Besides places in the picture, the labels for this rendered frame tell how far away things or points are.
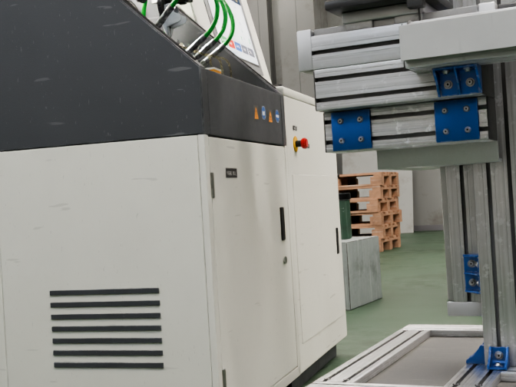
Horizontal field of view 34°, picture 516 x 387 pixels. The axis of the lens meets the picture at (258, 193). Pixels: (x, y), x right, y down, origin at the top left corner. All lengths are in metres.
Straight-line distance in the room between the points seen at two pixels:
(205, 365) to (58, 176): 0.59
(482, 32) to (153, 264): 0.94
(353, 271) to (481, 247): 2.70
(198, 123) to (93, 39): 0.35
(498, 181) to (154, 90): 0.82
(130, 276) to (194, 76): 0.51
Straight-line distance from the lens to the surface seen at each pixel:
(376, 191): 8.69
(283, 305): 2.52
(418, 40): 1.66
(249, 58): 3.21
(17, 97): 2.23
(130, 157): 2.06
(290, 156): 2.67
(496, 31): 1.63
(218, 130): 2.07
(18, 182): 2.21
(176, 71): 2.02
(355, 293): 4.62
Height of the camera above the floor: 0.63
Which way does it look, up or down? level
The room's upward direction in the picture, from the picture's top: 3 degrees counter-clockwise
